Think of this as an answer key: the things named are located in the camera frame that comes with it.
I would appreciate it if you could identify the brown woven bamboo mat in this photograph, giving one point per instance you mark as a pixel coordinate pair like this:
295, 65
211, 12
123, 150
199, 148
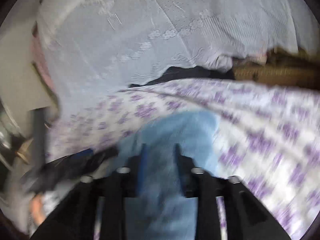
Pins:
281, 68

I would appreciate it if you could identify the white lace cover cloth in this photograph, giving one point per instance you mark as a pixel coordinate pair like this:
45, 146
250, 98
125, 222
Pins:
95, 47

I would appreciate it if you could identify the purple floral bed sheet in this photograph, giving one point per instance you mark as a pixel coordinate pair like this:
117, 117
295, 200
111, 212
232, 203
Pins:
268, 136

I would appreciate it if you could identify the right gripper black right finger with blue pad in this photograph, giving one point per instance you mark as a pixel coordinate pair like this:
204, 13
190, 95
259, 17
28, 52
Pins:
185, 174

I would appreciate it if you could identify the light blue fleece garment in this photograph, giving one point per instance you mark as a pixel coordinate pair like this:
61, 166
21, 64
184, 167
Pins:
160, 211

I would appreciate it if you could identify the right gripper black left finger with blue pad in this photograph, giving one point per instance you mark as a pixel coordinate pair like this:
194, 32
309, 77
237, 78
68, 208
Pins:
137, 165

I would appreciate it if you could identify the person's bare hand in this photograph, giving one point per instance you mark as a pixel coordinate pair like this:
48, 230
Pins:
36, 209

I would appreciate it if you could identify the black cloth under lace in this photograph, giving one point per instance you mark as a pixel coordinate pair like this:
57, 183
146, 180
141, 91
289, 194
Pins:
176, 73

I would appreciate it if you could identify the pink folded cloth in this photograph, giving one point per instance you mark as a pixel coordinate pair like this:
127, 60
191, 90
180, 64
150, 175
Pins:
39, 62

